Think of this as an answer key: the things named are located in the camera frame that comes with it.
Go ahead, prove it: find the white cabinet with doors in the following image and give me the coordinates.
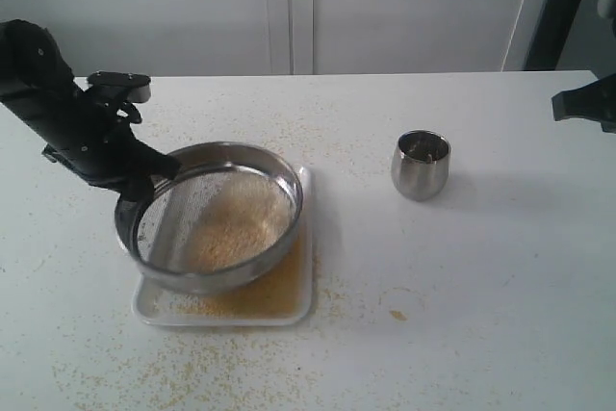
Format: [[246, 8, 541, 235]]
[[1, 0, 546, 76]]

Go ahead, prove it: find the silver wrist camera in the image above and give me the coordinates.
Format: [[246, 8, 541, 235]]
[[87, 71, 151, 104], [597, 0, 616, 33]]

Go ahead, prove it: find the yellow granular grain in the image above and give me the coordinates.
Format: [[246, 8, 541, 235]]
[[153, 198, 304, 319]]

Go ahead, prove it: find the white square plastic tray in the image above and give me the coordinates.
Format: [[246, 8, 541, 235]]
[[132, 164, 314, 328]]

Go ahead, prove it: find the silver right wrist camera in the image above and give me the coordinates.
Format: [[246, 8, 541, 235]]
[[597, 0, 616, 33]]

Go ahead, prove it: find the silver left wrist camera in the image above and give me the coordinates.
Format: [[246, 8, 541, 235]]
[[87, 71, 151, 104]]

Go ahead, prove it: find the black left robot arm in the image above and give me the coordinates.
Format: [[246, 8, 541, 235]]
[[1, 19, 180, 201]]

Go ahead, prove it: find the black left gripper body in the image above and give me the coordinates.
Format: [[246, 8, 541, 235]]
[[9, 19, 148, 190]]

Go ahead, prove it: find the stainless steel cup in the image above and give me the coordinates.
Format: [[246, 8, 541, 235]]
[[391, 130, 451, 202]]

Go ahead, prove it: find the round steel mesh sieve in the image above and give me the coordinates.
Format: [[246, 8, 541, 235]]
[[115, 141, 304, 295]]

